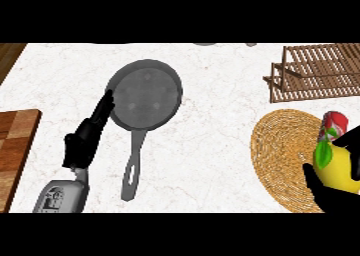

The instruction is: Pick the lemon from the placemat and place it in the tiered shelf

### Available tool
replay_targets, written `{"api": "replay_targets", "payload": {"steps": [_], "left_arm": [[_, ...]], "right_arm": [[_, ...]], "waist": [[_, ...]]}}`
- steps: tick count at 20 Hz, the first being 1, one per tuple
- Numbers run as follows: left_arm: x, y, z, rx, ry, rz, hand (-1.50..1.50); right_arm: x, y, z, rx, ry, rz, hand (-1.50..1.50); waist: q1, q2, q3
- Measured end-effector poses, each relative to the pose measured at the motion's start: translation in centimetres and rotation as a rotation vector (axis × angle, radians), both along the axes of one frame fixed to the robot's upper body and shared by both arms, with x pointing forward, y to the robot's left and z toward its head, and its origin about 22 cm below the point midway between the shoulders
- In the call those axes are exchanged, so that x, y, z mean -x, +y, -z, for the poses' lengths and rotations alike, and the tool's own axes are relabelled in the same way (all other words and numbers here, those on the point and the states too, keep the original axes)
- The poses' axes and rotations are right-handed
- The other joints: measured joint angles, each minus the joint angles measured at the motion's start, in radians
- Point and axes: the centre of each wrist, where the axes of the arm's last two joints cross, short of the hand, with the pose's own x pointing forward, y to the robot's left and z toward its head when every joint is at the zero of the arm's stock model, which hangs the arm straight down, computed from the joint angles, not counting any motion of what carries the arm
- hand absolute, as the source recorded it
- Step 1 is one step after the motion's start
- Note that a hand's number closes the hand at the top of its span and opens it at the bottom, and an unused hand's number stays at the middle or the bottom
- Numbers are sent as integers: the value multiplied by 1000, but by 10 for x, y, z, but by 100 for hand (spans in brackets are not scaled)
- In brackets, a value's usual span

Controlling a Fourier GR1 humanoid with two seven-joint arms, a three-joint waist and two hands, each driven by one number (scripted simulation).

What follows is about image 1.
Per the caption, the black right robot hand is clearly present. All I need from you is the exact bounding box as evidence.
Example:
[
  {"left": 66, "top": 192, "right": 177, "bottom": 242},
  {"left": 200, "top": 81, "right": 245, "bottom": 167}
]
[{"left": 301, "top": 124, "right": 360, "bottom": 214}]

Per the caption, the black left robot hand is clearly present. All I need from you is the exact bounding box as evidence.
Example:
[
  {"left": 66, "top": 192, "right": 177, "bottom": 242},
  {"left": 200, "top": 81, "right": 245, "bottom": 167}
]
[{"left": 61, "top": 89, "right": 116, "bottom": 170}]

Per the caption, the yellow lemon with green leaf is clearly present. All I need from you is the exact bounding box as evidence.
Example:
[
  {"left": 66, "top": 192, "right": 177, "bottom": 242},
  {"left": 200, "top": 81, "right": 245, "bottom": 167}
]
[{"left": 312, "top": 139, "right": 360, "bottom": 195}]

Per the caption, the round woven straw placemat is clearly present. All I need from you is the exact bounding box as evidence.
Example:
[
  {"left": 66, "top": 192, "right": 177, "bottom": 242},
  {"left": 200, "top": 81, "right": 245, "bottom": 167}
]
[{"left": 249, "top": 109, "right": 336, "bottom": 214}]

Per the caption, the brown wooden tiered shelf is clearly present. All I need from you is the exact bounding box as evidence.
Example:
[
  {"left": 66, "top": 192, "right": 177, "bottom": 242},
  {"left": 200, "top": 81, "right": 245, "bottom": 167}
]
[{"left": 262, "top": 43, "right": 360, "bottom": 104}]

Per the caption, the wooden cutting board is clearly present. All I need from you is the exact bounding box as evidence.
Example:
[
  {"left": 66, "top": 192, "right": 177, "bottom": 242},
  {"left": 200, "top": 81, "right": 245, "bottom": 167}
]
[{"left": 0, "top": 108, "right": 44, "bottom": 214}]

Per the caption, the grey frying pan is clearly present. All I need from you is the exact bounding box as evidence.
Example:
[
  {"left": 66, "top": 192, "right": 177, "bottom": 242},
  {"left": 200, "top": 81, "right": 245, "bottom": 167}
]
[{"left": 104, "top": 59, "right": 184, "bottom": 202}]

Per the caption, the red and white can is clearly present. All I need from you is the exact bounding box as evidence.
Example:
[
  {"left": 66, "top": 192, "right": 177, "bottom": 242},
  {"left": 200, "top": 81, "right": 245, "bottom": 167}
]
[{"left": 317, "top": 111, "right": 349, "bottom": 144}]

